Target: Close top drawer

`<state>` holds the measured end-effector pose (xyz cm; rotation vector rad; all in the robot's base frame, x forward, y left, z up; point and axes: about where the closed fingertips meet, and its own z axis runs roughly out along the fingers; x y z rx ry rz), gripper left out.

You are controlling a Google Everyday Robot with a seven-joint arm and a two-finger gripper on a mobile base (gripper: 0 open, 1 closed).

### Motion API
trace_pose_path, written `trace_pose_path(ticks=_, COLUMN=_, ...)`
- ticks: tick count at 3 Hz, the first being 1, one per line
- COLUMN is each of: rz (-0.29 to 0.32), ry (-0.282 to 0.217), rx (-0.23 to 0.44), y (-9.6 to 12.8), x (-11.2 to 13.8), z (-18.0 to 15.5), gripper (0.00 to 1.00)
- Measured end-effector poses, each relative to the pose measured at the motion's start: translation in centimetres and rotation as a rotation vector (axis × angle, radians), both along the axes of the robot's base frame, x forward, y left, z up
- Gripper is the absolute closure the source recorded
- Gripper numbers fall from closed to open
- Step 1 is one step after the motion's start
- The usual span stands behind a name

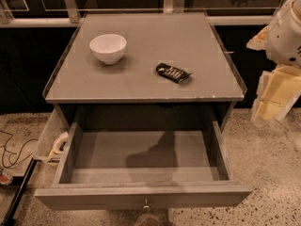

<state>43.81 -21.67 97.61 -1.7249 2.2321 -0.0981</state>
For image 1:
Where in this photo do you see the tape roll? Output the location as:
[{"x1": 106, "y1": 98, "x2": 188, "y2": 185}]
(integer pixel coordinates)
[{"x1": 51, "y1": 132, "x2": 69, "y2": 154}]

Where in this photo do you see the white ceramic bowl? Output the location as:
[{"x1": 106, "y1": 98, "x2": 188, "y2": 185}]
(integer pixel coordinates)
[{"x1": 89, "y1": 34, "x2": 127, "y2": 65}]

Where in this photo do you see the grey drawer cabinet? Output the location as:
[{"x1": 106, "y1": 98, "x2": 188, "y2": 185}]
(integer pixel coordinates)
[{"x1": 43, "y1": 13, "x2": 246, "y2": 126}]

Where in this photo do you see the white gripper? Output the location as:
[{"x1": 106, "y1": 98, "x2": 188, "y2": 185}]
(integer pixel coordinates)
[{"x1": 246, "y1": 0, "x2": 301, "y2": 126}]

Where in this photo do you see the red white small object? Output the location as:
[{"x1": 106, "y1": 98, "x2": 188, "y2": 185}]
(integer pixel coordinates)
[{"x1": 0, "y1": 169, "x2": 13, "y2": 186}]

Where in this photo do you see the grey top drawer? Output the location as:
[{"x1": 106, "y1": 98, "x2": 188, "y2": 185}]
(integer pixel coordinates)
[{"x1": 35, "y1": 121, "x2": 252, "y2": 210}]

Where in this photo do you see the black snack wrapper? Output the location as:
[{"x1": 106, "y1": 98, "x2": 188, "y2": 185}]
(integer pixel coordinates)
[{"x1": 155, "y1": 63, "x2": 191, "y2": 84}]

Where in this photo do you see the metal rail frame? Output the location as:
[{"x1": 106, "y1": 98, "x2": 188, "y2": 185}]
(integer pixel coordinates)
[{"x1": 0, "y1": 0, "x2": 287, "y2": 27}]

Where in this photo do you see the black cable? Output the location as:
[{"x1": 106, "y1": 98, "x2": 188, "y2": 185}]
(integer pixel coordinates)
[{"x1": 0, "y1": 129, "x2": 39, "y2": 170}]

